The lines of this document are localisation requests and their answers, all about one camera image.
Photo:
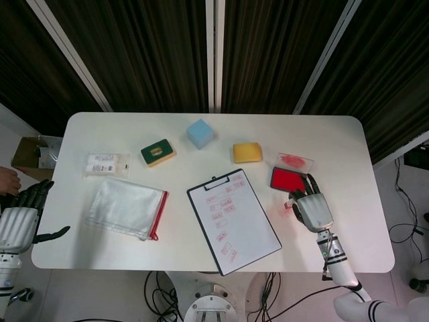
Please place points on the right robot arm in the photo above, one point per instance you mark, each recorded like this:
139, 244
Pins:
338, 265

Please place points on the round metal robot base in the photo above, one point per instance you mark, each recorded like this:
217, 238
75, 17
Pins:
209, 307

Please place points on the dark pleated curtain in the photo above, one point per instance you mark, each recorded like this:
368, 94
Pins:
385, 73
33, 73
144, 53
271, 53

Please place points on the white stamped paper sheet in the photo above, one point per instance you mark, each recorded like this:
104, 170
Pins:
246, 228

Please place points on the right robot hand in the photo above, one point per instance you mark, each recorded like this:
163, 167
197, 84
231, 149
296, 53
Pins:
315, 211

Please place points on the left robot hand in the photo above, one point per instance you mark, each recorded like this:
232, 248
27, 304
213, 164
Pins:
16, 228

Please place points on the brown cardboard box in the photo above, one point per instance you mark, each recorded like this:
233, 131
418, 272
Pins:
25, 151

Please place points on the clear packet with labels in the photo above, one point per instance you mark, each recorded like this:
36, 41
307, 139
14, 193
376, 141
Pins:
105, 165

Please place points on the bystander bare hand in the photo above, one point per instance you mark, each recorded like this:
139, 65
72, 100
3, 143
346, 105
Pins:
8, 181

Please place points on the black clipboard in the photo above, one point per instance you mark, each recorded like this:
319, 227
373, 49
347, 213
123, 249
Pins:
218, 182

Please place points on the red ink pad clear lid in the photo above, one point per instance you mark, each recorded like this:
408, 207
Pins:
285, 179

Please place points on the clear pouch red zipper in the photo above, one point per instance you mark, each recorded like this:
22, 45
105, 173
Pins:
125, 208

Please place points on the green and yellow sponge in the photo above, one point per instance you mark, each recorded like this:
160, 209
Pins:
158, 153

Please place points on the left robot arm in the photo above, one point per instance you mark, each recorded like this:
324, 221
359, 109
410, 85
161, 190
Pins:
8, 275

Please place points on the white metal frame post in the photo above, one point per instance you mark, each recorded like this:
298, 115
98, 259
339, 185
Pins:
68, 55
214, 55
399, 152
326, 57

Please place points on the small white rubber stamp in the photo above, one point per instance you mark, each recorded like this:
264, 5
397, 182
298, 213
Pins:
288, 204

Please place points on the black box device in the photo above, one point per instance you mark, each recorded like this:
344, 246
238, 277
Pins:
417, 157

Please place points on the light blue foam cube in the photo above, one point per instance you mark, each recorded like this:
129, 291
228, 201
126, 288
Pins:
200, 134

